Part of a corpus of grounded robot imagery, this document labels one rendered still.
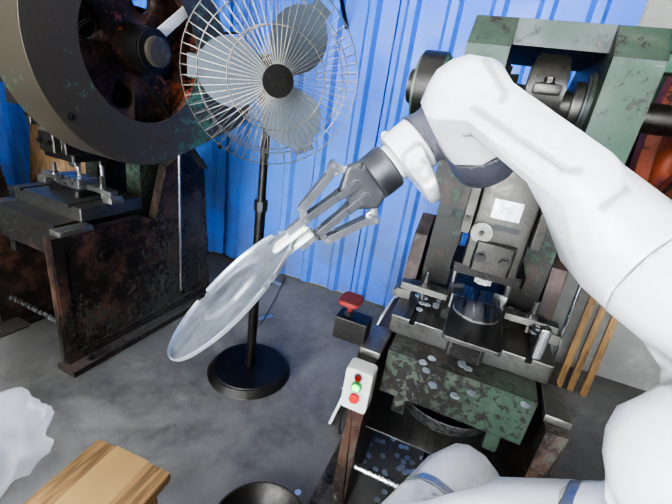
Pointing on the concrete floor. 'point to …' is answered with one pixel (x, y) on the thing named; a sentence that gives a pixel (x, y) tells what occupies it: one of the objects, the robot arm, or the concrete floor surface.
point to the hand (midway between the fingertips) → (293, 240)
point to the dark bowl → (261, 494)
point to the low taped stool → (104, 479)
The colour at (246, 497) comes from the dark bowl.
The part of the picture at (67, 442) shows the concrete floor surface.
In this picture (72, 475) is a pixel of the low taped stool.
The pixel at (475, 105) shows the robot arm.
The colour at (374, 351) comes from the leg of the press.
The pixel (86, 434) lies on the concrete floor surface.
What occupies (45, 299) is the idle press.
